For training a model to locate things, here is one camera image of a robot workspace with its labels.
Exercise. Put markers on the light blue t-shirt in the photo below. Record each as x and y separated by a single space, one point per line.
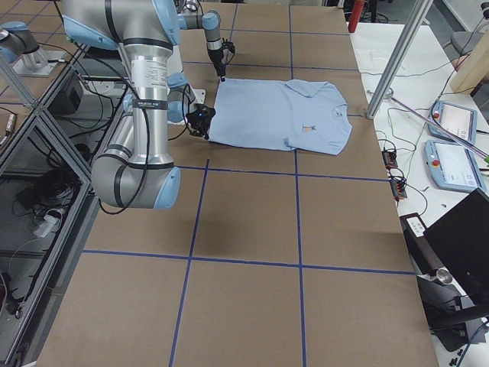
281 115

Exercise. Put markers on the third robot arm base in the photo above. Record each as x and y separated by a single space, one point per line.
20 48

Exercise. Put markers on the red fire extinguisher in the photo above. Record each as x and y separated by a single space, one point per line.
355 15

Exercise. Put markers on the white power strip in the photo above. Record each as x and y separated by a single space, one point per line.
46 226

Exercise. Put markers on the orange black connector board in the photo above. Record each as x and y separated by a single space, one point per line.
390 159

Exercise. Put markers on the black box with white label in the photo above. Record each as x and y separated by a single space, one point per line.
414 224

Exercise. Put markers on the upper blue teach pendant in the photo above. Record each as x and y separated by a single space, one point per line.
458 120

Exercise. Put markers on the blue teach pendant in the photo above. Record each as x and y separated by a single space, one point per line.
452 167
458 120

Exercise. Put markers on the lower blue teach pendant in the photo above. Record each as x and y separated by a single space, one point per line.
452 167

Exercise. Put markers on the reacher grabber stick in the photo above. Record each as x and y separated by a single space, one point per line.
427 119

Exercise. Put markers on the aluminium frame cabinet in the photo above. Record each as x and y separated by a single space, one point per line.
61 122

